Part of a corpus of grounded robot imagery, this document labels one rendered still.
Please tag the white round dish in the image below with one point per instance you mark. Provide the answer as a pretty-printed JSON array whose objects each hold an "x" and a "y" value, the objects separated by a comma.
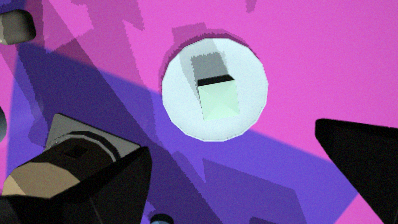
[{"x": 210, "y": 57}]

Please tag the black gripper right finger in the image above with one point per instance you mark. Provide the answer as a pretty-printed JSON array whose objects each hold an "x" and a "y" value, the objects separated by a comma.
[{"x": 367, "y": 155}]

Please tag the dark grey cylinder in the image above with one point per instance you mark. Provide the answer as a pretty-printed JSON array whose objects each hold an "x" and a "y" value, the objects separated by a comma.
[{"x": 3, "y": 125}]

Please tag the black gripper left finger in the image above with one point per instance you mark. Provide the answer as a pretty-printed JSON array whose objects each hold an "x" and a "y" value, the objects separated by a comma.
[{"x": 114, "y": 195}]

